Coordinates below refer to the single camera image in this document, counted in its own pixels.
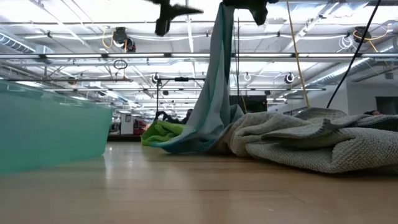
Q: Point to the white cabinet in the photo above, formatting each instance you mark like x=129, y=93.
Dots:
x=127, y=124

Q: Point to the teal translucent plastic bin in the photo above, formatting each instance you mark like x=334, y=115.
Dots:
x=46, y=130

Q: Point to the grey microfiber towel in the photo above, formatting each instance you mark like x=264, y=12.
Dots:
x=311, y=146

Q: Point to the red background object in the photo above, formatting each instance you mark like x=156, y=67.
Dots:
x=140, y=127

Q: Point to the person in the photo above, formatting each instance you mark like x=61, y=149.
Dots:
x=188, y=118
x=373, y=112

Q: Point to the black background stand frame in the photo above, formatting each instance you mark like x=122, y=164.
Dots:
x=182, y=79

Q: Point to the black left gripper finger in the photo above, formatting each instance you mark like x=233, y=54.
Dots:
x=183, y=10

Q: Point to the light blue microfiber towel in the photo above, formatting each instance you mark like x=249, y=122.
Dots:
x=214, y=93

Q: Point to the bright green microfiber towel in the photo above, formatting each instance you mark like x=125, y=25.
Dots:
x=161, y=132

